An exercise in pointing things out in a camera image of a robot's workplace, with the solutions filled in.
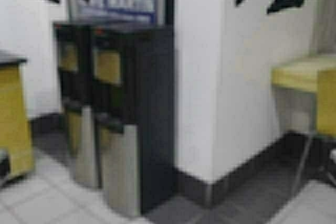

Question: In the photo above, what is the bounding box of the black steel trash bin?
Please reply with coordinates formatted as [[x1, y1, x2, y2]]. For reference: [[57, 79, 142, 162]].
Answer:
[[54, 22, 176, 218]]

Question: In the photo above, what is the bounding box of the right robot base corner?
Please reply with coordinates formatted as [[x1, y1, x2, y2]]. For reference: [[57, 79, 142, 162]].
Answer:
[[328, 148, 335, 184]]

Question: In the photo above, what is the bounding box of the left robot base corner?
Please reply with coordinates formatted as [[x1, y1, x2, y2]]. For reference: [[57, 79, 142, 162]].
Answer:
[[1, 149, 11, 185]]

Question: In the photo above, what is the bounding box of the yellow cabinet at left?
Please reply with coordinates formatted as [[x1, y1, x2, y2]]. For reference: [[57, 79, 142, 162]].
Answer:
[[1, 50, 34, 186]]

